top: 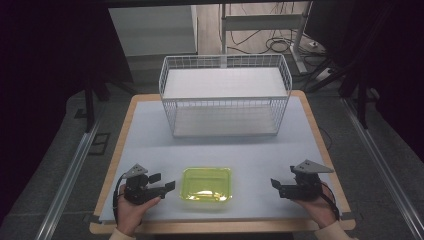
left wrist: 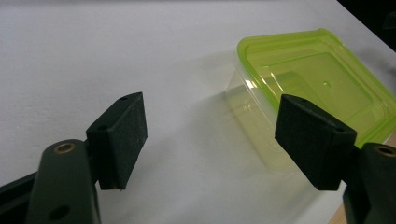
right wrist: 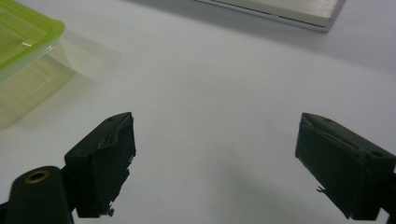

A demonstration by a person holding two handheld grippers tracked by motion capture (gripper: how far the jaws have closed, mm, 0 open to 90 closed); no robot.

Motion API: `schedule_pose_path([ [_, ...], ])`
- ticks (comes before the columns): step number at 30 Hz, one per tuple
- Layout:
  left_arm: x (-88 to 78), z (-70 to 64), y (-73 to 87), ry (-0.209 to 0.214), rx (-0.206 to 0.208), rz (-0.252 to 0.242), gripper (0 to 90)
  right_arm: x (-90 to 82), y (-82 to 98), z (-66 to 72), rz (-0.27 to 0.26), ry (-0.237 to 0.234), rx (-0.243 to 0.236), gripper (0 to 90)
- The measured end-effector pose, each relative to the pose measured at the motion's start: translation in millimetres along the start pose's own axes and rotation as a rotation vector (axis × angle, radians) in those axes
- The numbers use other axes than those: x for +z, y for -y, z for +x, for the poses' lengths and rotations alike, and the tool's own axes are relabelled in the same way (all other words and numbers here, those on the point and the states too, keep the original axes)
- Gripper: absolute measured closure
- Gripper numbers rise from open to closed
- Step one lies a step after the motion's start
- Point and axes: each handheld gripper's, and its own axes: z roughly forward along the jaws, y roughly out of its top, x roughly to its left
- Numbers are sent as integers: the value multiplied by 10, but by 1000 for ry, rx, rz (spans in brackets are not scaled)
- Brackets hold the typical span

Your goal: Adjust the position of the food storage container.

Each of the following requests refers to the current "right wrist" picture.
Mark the flat silver metal slab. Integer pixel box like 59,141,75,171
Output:
194,0,347,33

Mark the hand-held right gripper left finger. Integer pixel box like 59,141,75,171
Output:
64,111,137,218

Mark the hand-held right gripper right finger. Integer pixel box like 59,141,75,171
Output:
294,112,396,221

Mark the clear container with green lid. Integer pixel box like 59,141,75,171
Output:
0,0,76,130

